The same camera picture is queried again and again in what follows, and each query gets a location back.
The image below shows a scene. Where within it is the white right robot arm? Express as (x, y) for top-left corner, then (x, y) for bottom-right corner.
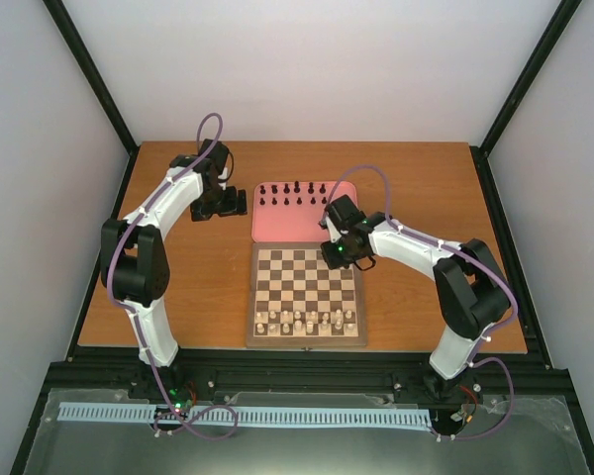
(320, 195), (518, 380)

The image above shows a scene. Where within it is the black left frame post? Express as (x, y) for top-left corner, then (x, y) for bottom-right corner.
(42, 0), (140, 154)

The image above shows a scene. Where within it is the black right frame post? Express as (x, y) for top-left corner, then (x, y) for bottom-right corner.
(478, 0), (585, 153)

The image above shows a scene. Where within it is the pink plastic tray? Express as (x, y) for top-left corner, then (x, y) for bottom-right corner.
(251, 180), (337, 242)

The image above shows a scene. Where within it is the light blue cable duct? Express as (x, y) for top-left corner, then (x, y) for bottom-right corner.
(56, 402), (432, 431)

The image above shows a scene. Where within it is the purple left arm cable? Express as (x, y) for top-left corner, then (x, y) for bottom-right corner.
(106, 112), (240, 441)

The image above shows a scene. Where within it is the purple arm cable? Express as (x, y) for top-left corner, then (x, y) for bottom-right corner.
(106, 112), (240, 441)
(325, 165), (520, 442)

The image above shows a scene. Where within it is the wooden chess board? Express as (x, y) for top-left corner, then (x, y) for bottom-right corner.
(247, 242), (367, 349)

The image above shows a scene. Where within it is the black front frame rail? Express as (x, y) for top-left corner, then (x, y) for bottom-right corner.
(42, 347), (576, 405)

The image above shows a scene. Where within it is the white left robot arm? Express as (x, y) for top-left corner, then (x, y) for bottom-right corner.
(100, 139), (248, 399)

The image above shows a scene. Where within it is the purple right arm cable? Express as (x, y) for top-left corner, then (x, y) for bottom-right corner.
(325, 165), (520, 442)

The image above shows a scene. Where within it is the black frame post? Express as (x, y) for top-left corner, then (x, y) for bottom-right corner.
(478, 0), (585, 153)
(42, 0), (140, 154)

